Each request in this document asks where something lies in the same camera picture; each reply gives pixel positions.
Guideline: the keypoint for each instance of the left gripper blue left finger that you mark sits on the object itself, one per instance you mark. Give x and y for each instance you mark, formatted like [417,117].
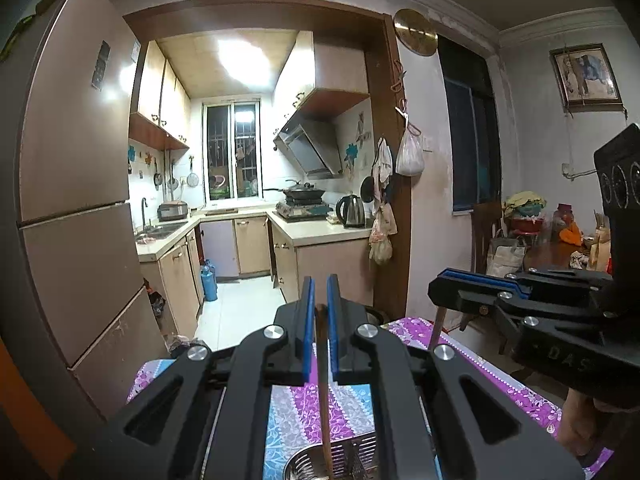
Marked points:
[308,334]

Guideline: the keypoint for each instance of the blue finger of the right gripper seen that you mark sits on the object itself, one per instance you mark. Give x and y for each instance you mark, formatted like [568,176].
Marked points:
[506,284]

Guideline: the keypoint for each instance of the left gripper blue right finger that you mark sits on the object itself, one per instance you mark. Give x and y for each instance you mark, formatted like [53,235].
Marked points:
[334,303]

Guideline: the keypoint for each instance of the kitchen window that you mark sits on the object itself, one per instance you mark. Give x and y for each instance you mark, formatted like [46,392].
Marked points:
[231,151]

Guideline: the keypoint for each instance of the person's right hand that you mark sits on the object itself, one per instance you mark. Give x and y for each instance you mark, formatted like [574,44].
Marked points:
[588,425]

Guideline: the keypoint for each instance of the dark wooden side table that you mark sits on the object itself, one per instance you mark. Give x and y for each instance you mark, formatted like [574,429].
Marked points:
[552,261]

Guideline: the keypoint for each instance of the steel electric kettle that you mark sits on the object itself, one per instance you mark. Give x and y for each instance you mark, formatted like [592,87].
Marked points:
[349,211]

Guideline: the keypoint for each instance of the wooden chair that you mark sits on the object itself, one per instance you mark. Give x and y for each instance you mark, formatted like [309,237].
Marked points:
[486,222]

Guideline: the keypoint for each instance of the floral striped tablecloth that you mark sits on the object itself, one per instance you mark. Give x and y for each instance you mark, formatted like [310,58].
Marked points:
[294,413]

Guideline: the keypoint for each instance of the black wok on stove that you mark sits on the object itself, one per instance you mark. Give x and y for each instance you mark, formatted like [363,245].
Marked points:
[300,192]

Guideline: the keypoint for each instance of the blue water bottle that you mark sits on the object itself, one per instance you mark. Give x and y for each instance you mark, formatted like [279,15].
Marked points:
[209,280]

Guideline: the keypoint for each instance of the steel range hood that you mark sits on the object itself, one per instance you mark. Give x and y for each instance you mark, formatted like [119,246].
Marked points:
[313,145]

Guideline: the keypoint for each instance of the white hanging plastic bag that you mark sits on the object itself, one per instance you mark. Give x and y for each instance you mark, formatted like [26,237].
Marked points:
[409,160]

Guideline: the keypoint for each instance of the dark room window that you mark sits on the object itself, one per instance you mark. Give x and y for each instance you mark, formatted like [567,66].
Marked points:
[473,124]

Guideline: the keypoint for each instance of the framed elephant picture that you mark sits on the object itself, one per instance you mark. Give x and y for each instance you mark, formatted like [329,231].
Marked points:
[586,79]

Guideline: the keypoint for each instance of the brown three-door refrigerator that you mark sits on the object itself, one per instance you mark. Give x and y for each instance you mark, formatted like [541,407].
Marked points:
[75,315]

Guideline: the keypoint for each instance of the round gold wall clock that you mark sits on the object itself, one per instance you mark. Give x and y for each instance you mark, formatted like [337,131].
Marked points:
[415,32]

